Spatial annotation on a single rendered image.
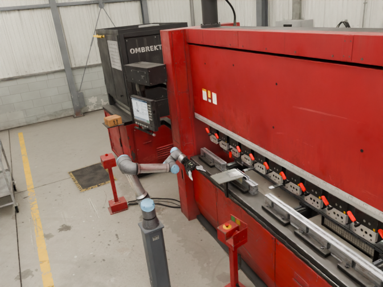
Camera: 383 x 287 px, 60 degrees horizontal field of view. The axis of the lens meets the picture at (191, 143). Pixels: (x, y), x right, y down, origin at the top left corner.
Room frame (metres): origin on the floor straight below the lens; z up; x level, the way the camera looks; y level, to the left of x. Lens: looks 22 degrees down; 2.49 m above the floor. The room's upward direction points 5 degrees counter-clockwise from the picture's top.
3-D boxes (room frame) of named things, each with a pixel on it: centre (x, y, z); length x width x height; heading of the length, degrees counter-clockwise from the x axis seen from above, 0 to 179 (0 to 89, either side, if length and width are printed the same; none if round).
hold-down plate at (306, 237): (1.86, -0.78, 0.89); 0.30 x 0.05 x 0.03; 23
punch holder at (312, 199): (1.91, -0.82, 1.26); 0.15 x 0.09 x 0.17; 23
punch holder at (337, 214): (1.73, -0.90, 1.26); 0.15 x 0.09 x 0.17; 23
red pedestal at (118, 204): (3.94, 1.11, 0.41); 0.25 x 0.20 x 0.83; 113
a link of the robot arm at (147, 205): (2.42, 0.42, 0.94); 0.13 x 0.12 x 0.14; 19
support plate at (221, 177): (2.75, -0.30, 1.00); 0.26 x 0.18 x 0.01; 113
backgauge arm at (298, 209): (2.41, -1.02, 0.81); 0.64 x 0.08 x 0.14; 113
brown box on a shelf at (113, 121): (4.74, 1.14, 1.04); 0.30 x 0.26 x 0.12; 27
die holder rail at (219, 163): (3.32, -0.22, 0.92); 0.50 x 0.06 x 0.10; 23
